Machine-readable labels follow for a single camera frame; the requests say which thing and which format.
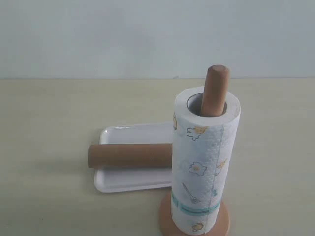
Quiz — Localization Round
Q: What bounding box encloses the wooden paper towel holder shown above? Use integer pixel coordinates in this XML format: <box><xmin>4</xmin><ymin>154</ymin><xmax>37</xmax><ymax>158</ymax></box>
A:
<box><xmin>159</xmin><ymin>65</ymin><xmax>229</xmax><ymax>236</ymax></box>

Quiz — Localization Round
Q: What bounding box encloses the white printed paper towel roll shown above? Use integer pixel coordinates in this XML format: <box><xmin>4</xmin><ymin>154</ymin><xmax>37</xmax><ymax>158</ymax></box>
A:
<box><xmin>171</xmin><ymin>87</ymin><xmax>241</xmax><ymax>236</ymax></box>

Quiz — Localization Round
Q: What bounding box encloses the brown cardboard tube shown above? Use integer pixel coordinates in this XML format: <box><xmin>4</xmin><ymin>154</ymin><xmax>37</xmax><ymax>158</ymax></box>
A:
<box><xmin>88</xmin><ymin>143</ymin><xmax>172</xmax><ymax>169</ymax></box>

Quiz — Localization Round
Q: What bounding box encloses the white rectangular plastic tray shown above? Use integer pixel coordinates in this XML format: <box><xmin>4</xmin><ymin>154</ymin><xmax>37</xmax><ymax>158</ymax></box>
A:
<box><xmin>94</xmin><ymin>121</ymin><xmax>173</xmax><ymax>193</ymax></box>

